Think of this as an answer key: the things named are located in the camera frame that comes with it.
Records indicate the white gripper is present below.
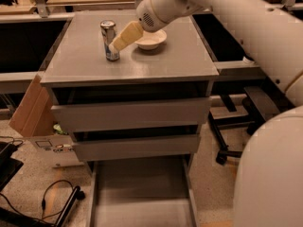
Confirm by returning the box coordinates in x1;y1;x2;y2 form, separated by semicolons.
109;0;176;53

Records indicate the silver blue redbull can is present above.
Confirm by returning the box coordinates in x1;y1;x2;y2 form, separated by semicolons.
100;20;119;61

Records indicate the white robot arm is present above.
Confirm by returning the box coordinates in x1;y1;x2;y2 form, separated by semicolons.
110;0;303;227

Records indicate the grey drawer cabinet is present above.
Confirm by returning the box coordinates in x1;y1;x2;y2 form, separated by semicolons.
40;7;220;175

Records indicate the grey top drawer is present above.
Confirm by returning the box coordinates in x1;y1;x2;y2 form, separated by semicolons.
51;97;211;132

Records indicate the grey middle drawer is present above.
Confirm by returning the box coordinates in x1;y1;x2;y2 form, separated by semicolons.
73;134;200;162

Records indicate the grey open bottom drawer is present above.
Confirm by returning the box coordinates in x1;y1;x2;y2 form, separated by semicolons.
85;156;199;227

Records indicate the white paper bowl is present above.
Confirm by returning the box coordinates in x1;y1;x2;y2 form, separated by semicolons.
135;29;167;50

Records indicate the brown cardboard box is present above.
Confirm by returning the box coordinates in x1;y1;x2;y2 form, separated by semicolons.
9;76;82;167

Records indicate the black office chair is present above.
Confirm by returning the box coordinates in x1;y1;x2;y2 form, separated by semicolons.
208;86;281;165

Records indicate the black cable on floor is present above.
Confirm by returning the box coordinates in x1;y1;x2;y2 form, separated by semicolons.
0;179;74;222

